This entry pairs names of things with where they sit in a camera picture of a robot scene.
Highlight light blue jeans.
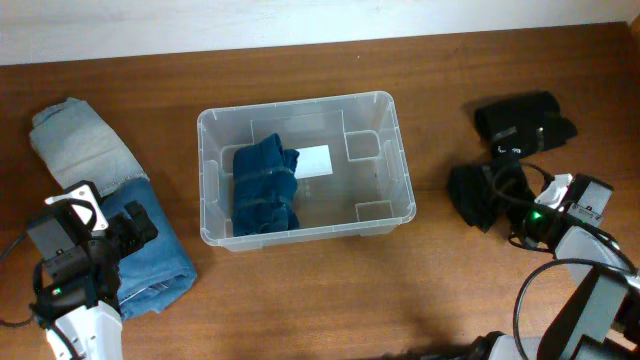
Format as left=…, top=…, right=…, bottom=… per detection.
left=29, top=98, right=147, bottom=196

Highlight teal blue garment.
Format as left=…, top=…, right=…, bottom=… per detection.
left=231, top=133, right=300, bottom=237

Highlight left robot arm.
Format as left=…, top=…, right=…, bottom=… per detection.
left=27, top=199, right=158, bottom=360

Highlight white label in container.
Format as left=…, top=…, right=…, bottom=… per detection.
left=294, top=145, right=333, bottom=180

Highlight clear plastic storage container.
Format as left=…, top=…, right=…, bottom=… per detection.
left=197, top=91, right=416, bottom=252

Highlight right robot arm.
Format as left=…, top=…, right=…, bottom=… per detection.
left=441, top=174, right=639, bottom=360

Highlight dark blue jeans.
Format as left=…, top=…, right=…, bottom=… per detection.
left=101, top=178, right=197, bottom=321

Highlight black garment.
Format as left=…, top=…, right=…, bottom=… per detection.
left=447, top=156, right=535, bottom=233
left=474, top=91, right=578, bottom=158

